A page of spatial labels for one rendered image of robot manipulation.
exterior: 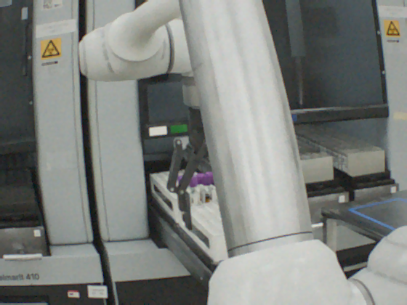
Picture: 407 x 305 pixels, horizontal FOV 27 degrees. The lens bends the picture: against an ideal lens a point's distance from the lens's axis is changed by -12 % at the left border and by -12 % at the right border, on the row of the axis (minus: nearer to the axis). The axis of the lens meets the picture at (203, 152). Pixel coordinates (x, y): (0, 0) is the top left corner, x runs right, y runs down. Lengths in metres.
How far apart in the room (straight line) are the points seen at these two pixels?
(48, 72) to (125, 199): 0.34
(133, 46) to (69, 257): 0.59
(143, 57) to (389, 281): 0.74
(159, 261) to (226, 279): 1.02
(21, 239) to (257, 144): 1.03
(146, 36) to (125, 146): 0.53
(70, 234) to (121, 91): 0.34
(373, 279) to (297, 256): 0.12
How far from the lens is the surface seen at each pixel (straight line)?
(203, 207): 1.79
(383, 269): 1.04
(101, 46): 1.60
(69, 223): 2.04
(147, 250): 1.99
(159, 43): 1.60
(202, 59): 1.05
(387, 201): 1.91
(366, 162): 2.18
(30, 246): 1.96
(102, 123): 2.01
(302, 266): 0.97
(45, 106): 2.00
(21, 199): 2.01
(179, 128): 2.01
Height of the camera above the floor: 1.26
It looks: 10 degrees down
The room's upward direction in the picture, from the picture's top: 4 degrees counter-clockwise
